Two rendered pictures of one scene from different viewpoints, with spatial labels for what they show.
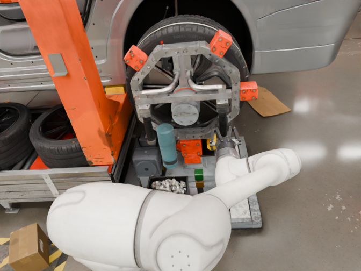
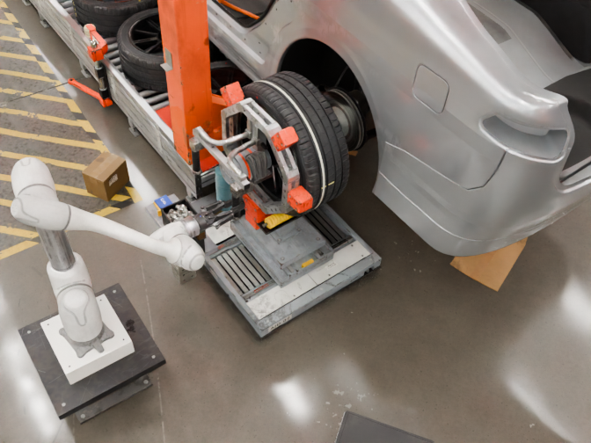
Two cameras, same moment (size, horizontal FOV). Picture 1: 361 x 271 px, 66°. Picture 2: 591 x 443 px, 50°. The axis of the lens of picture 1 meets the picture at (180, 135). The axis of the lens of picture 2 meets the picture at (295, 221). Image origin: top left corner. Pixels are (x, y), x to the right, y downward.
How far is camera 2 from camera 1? 213 cm
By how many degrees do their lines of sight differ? 32
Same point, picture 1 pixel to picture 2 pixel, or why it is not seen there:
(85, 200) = (24, 166)
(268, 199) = (305, 330)
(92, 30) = (263, 28)
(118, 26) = (279, 43)
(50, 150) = not seen: hidden behind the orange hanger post
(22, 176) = (145, 112)
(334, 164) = (419, 377)
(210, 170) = (277, 249)
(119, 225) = (20, 184)
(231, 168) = (167, 229)
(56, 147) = not seen: hidden behind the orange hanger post
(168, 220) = (25, 195)
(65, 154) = not seen: hidden behind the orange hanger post
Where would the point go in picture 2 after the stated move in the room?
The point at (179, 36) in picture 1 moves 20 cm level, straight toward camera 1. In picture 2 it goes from (268, 105) to (231, 123)
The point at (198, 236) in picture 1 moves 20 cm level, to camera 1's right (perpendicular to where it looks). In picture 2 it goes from (23, 206) to (54, 241)
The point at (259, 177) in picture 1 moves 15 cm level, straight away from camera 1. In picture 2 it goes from (135, 237) to (174, 227)
